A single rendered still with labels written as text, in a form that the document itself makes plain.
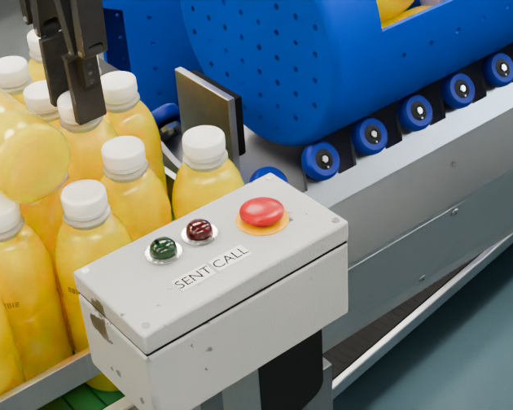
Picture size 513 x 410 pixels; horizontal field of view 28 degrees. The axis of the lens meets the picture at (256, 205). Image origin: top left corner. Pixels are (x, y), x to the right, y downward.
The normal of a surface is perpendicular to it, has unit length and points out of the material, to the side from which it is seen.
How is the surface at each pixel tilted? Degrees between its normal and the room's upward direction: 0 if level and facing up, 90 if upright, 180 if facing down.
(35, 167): 88
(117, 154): 0
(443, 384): 0
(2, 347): 90
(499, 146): 70
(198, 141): 0
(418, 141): 52
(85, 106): 89
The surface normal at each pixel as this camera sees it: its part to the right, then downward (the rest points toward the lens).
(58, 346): 0.88, 0.23
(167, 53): 0.14, 0.57
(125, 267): -0.06, -0.81
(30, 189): 0.69, -0.05
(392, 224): 0.57, 0.13
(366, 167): 0.46, -0.16
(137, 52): -0.22, 0.59
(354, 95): 0.62, 0.61
